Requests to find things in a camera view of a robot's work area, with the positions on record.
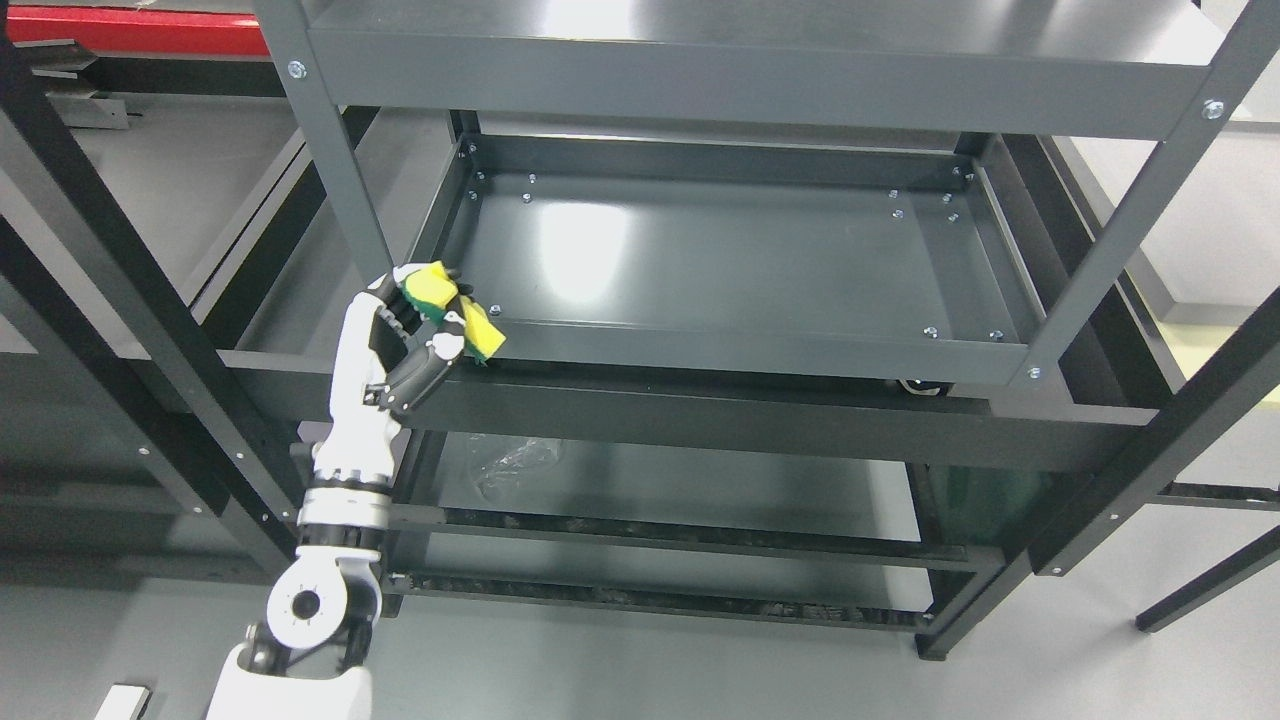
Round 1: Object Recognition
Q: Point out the white robotic left hand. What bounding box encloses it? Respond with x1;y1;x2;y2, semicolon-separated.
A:
308;264;465;495

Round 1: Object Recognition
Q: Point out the green yellow sponge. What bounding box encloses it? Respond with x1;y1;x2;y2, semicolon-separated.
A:
398;261;506;365

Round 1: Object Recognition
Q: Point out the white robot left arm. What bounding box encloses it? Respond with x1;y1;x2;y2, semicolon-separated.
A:
206;475;390;719

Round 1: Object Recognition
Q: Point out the grey metal shelf cart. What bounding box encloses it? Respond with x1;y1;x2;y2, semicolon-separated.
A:
253;1;1277;386

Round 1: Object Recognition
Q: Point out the clear plastic bag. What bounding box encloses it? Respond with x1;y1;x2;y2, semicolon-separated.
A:
465;434;564;503

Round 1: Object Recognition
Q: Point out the black metal shelving rack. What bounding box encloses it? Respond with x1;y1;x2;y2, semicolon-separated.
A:
3;1;1277;660

